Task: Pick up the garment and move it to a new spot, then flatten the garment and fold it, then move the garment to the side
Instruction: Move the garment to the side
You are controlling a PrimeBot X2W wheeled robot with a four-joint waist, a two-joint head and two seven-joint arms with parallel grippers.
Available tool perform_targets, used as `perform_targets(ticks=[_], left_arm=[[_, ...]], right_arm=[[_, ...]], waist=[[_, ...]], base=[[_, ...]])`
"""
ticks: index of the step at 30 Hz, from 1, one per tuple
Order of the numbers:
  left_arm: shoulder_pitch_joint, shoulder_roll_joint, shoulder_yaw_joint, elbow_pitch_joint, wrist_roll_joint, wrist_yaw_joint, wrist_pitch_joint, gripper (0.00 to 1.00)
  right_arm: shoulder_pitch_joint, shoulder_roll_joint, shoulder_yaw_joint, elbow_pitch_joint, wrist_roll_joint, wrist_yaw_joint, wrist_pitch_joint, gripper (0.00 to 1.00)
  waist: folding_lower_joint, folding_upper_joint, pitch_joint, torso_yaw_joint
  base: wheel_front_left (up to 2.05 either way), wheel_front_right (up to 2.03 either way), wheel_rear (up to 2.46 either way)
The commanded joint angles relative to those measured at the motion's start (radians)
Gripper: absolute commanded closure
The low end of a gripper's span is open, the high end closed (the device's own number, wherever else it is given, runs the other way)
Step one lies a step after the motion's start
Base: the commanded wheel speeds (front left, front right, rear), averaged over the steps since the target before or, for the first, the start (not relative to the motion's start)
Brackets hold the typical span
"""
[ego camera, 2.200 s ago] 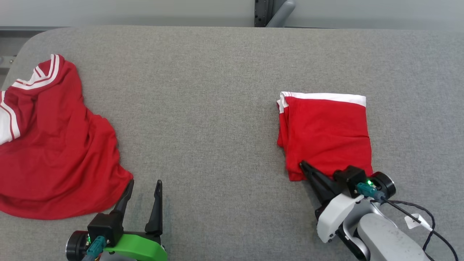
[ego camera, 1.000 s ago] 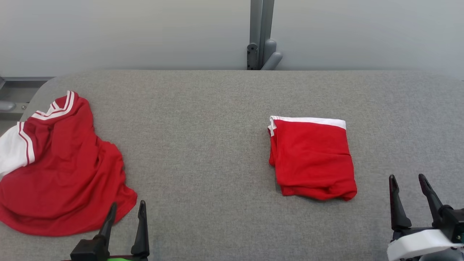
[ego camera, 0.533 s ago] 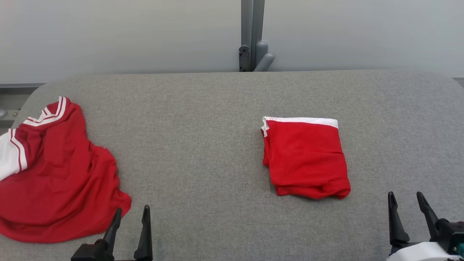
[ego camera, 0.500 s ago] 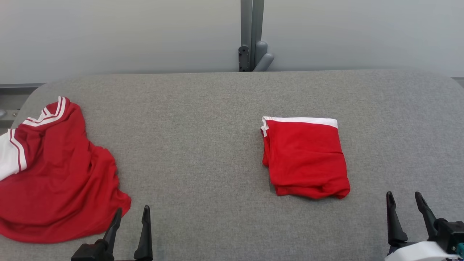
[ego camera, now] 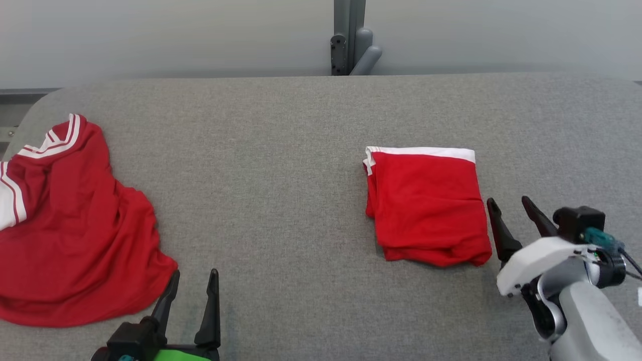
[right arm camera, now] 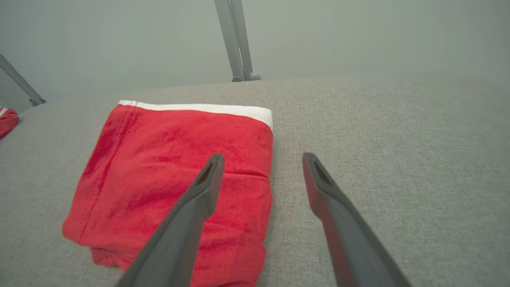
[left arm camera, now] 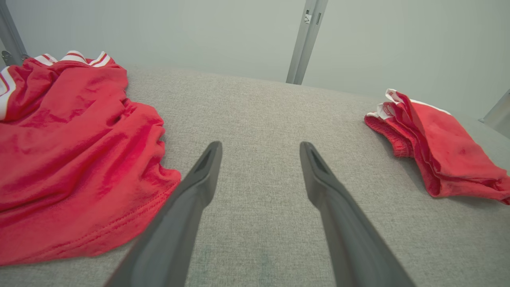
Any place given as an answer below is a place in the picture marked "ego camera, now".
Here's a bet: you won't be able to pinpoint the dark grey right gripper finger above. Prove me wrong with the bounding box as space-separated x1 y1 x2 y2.
521 195 559 239
487 198 523 264

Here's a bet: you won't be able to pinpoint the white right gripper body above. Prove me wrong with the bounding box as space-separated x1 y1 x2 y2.
496 235 600 298

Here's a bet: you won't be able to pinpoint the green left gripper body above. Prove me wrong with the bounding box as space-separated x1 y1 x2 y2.
150 344 221 361

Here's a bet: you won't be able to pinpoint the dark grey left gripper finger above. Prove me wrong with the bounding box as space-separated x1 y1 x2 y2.
150 270 181 334
194 268 222 347

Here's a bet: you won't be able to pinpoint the red shorts with white band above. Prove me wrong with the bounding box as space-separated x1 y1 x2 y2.
363 146 493 268

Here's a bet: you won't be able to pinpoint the red basketball jersey white trim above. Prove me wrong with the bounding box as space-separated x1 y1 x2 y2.
0 113 179 328

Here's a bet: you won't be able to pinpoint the grey fabric sofa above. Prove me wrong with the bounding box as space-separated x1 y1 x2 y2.
0 72 642 361

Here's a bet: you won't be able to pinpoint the right teal camera plug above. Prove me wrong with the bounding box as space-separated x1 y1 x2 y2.
583 227 623 254

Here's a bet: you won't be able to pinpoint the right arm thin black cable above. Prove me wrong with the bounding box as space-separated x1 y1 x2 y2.
618 247 642 280

